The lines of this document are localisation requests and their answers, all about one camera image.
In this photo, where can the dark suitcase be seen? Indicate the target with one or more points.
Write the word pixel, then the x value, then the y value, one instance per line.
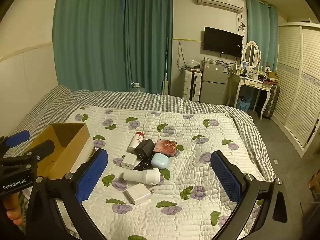
pixel 271 102

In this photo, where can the small white charger cube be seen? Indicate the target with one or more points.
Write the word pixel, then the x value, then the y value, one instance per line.
pixel 128 160

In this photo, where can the black wall television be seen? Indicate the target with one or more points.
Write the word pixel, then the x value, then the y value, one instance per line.
pixel 222 41

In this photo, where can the white oval vanity mirror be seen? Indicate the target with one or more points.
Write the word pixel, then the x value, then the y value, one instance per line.
pixel 251 53

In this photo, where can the wide green curtain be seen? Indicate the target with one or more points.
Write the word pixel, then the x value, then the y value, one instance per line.
pixel 100 35

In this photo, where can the white slatted wardrobe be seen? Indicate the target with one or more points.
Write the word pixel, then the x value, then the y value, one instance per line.
pixel 295 85

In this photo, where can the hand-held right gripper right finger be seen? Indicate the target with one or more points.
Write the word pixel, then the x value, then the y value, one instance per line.
pixel 226 177

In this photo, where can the cardboard box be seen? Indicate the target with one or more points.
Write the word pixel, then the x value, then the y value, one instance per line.
pixel 72 135

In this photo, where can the white plastic drawer unit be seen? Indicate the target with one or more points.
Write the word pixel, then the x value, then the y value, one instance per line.
pixel 188 85

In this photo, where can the white power adapter with prongs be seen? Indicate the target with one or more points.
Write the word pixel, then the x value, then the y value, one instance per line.
pixel 137 193

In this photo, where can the white floral quilt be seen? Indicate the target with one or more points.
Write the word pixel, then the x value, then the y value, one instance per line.
pixel 180 180

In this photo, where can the black remote control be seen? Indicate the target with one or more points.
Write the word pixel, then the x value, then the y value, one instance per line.
pixel 143 164

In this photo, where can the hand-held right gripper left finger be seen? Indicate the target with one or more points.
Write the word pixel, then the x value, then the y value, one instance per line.
pixel 91 177

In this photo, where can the white air conditioner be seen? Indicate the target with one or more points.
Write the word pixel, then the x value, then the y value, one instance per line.
pixel 220 1

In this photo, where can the blue plastic basket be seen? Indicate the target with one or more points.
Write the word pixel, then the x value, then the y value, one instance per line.
pixel 243 105

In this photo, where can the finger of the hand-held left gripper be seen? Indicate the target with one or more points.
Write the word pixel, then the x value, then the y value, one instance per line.
pixel 17 136
pixel 42 148

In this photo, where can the white bottle with red cap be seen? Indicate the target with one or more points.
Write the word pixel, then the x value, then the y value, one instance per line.
pixel 136 140

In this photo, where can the white handheld cylindrical device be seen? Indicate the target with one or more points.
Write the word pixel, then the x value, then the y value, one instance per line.
pixel 141 176

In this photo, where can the person's left hand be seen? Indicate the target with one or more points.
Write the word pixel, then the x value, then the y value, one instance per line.
pixel 12 213

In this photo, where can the pink patterned box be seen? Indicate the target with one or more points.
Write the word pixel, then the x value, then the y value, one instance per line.
pixel 165 147

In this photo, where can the white mop pole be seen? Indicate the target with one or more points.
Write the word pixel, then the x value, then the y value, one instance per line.
pixel 166 80

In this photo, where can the light blue earbuds case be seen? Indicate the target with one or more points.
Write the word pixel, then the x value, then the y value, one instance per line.
pixel 160 160

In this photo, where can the clear water jug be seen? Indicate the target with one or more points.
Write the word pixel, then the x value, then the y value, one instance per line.
pixel 137 88

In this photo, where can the narrow teal curtain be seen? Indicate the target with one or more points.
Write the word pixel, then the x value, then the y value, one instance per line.
pixel 262 30

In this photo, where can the white dressing table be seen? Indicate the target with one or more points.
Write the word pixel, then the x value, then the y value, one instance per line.
pixel 250 82

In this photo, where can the silver small fridge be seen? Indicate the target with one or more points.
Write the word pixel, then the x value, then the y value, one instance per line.
pixel 213 85

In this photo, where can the black charger block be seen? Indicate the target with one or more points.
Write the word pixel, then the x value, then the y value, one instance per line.
pixel 145 148

